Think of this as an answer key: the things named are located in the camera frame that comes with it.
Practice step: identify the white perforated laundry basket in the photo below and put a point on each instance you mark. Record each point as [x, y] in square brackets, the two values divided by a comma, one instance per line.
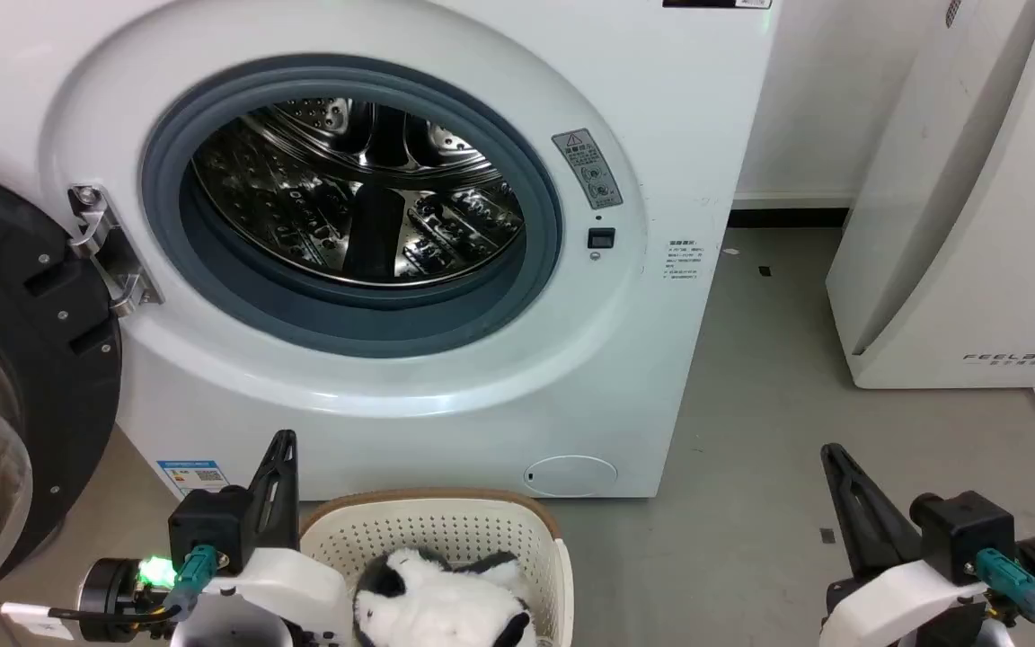
[446, 526]

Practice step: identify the white air purifier appliance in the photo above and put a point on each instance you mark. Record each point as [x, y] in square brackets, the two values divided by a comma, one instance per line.
[958, 225]

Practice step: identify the oval drain filter cover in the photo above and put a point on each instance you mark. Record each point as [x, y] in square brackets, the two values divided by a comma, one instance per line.
[570, 475]

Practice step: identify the black washing machine door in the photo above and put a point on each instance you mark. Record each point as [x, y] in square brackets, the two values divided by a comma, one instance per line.
[23, 270]

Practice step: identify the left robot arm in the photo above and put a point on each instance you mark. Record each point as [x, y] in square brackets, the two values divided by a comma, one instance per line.
[113, 598]

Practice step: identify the white front-load washing machine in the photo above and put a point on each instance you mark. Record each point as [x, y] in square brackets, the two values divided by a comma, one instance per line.
[661, 135]

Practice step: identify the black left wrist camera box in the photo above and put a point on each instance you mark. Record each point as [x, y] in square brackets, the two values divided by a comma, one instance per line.
[210, 526]

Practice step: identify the stainless steel washing machine drum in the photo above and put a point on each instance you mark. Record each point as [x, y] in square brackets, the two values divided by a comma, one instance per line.
[293, 207]

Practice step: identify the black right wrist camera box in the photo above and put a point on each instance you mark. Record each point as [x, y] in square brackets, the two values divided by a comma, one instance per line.
[967, 535]

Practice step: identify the grey rubber door gasket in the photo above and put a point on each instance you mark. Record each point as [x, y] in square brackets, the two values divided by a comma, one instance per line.
[302, 316]

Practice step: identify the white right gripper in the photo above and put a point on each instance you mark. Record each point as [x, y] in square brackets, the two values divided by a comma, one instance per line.
[895, 607]

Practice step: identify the grey warning sticker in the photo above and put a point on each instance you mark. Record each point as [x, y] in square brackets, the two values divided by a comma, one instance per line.
[588, 168]

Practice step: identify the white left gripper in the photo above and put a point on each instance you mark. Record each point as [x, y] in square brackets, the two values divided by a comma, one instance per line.
[288, 589]

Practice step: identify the metal door hinge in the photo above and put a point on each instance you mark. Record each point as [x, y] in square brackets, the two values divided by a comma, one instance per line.
[109, 247]

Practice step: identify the blue energy label sticker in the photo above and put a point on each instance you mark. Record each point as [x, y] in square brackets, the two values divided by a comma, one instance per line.
[194, 476]

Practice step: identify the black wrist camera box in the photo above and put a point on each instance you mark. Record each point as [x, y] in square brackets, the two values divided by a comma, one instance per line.
[967, 535]
[210, 526]

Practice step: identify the black door latch slot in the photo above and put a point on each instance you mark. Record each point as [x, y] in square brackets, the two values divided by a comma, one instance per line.
[601, 238]

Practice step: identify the black and white plush toy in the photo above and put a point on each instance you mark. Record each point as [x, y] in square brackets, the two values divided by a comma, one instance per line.
[437, 611]

